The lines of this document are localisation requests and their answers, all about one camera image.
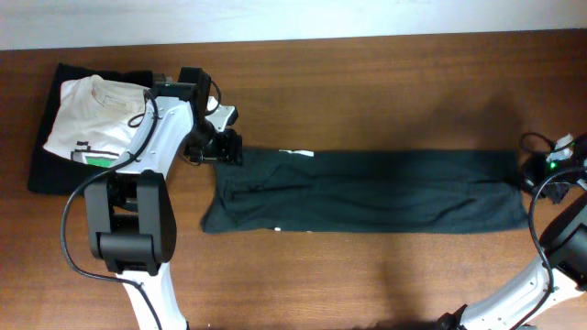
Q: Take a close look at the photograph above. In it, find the dark green t-shirt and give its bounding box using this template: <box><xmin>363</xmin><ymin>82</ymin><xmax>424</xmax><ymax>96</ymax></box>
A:
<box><xmin>201</xmin><ymin>148</ymin><xmax>527</xmax><ymax>234</ymax></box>

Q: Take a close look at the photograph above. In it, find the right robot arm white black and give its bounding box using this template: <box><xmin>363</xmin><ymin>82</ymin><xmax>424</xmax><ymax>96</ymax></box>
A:
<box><xmin>434</xmin><ymin>164</ymin><xmax>586</xmax><ymax>330</ymax></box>

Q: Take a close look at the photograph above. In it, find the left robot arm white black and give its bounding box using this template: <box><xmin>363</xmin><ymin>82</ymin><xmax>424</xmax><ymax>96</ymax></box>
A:
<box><xmin>78</xmin><ymin>67</ymin><xmax>242</xmax><ymax>329</ymax></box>

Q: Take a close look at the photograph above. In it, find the folded white t-shirt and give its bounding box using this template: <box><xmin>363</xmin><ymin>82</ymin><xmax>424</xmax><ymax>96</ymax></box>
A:
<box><xmin>43</xmin><ymin>75</ymin><xmax>146</xmax><ymax>168</ymax></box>

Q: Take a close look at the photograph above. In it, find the folded black garment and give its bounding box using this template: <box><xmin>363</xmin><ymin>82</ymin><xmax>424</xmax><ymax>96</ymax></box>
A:
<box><xmin>27</xmin><ymin>63</ymin><xmax>154</xmax><ymax>195</ymax></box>

